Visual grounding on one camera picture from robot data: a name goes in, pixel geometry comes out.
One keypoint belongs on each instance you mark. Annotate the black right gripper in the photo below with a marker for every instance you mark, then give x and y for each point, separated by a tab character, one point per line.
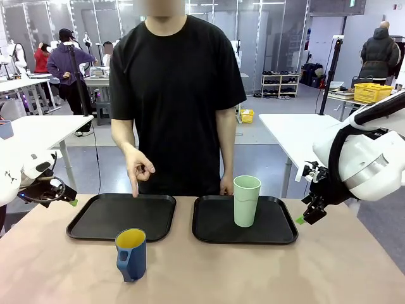
319	183

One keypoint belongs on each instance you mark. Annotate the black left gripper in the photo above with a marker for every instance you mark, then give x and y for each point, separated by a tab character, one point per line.
44	193

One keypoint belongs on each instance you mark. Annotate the light green tumbler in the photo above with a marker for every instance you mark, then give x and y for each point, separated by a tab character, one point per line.
246	206

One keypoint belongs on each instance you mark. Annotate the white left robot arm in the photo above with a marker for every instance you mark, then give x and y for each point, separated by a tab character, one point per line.
9	180

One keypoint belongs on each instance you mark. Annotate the person's left forearm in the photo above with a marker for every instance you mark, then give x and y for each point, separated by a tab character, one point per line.
227	142

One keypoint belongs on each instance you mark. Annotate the person's right forearm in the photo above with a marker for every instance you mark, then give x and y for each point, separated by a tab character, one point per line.
123	136

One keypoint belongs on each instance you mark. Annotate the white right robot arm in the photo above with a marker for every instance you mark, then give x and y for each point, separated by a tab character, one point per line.
364	158

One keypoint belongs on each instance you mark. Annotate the person's right hand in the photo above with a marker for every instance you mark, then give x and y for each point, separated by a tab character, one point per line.
137	164

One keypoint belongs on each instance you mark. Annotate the person's left hand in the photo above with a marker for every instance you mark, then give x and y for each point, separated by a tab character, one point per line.
226	187

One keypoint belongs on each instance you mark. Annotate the black plastic tray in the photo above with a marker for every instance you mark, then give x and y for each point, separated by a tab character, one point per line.
272	229
126	218

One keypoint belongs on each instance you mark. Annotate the black braided right arm sleeve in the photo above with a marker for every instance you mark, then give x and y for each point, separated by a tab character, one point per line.
333	158

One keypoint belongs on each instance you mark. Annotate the white side table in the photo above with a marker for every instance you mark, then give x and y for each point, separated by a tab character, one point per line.
38	130
291	133

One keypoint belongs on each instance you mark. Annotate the blue mug yellow inside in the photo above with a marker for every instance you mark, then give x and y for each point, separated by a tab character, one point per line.
134	259

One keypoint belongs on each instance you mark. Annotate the grey step stool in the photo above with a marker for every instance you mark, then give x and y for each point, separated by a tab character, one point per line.
103	112

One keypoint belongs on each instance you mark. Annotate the blue box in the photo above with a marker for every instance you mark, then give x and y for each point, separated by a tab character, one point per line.
4	130

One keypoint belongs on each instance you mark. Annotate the small yellow basket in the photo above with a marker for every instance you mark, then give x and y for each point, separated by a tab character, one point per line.
247	115

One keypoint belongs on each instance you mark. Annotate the background table with basket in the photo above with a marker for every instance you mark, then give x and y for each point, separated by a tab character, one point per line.
341	95

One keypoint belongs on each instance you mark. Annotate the white background desk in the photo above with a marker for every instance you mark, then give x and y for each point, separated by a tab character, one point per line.
19	84

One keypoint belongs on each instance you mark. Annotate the person in purple jacket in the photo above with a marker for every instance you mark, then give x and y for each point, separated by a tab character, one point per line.
63	66

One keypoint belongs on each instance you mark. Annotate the large yellow basket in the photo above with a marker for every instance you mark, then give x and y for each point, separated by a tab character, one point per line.
371	93

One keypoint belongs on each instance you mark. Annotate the white shoe rack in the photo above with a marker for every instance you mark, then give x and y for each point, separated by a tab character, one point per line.
280	85

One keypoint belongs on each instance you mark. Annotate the person in black t-shirt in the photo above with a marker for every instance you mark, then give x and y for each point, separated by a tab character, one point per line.
177	111

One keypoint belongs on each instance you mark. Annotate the person in red top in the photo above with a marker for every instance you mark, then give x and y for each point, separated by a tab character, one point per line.
39	63

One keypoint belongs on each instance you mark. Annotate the person in white shirt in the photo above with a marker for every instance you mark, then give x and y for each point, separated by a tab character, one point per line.
107	55

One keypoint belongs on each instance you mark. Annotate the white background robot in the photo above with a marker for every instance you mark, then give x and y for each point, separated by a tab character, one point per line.
17	57

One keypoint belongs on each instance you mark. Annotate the person in black puffer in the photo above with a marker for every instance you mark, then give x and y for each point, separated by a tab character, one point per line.
378	54

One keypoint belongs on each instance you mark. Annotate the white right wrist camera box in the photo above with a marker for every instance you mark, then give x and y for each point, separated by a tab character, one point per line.
299	173

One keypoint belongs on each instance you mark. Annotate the black camera pole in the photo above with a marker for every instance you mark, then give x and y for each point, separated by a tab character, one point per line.
79	82
329	76

